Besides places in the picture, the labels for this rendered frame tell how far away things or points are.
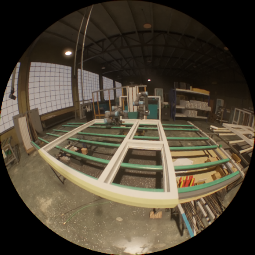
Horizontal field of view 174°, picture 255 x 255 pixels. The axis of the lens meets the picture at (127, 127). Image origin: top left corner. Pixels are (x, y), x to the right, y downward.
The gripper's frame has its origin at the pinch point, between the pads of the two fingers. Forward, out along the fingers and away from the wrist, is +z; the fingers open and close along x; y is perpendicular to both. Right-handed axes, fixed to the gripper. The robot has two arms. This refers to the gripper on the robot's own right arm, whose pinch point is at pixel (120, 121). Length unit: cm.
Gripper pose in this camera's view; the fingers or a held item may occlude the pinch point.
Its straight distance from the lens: 161.9
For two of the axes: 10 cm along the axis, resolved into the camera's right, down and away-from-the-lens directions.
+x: 0.3, -10.0, -0.3
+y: 6.1, 0.4, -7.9
